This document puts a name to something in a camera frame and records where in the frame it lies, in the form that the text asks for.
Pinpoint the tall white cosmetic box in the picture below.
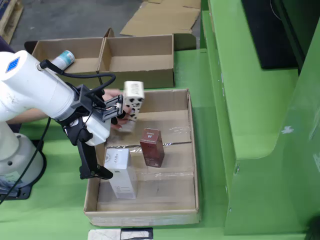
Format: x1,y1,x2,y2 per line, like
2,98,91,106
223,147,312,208
103,147,138,200

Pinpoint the white teal spray bottle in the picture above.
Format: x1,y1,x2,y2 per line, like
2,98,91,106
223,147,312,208
51,49,76,71

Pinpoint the dark red carton box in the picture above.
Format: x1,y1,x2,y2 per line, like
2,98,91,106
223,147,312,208
139,127,166,168

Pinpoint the divided cardboard box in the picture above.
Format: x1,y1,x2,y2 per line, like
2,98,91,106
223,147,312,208
24,27,197,92

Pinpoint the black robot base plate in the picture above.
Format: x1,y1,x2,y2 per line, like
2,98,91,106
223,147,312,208
0,139,48,201

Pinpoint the wooden pallet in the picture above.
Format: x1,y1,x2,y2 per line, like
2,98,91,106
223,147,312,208
0,0,25,45

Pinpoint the shallow cardboard tray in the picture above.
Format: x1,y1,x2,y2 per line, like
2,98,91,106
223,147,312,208
83,87,201,227

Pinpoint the flattened cardboard sheet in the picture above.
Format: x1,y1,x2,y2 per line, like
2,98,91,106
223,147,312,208
119,0,202,37

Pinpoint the short looped black cable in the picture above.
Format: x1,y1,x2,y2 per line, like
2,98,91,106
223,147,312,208
38,59,117,97

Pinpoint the black bordered white card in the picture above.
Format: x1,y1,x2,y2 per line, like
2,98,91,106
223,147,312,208
120,227,154,240

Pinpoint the bare person forearm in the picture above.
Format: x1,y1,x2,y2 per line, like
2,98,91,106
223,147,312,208
4,107,50,126

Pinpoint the cow print carton box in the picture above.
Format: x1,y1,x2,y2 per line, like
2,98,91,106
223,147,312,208
119,80,146,133

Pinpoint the bare person hand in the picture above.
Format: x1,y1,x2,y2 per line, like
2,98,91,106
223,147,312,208
102,88,137,131

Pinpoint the white paper card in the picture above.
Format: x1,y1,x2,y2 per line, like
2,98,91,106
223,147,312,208
87,229,123,240

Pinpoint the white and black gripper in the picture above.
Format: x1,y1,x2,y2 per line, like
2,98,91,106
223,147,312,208
56,109,126,181

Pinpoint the dark purple sleeve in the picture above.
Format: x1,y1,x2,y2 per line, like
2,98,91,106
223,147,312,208
0,34,16,54

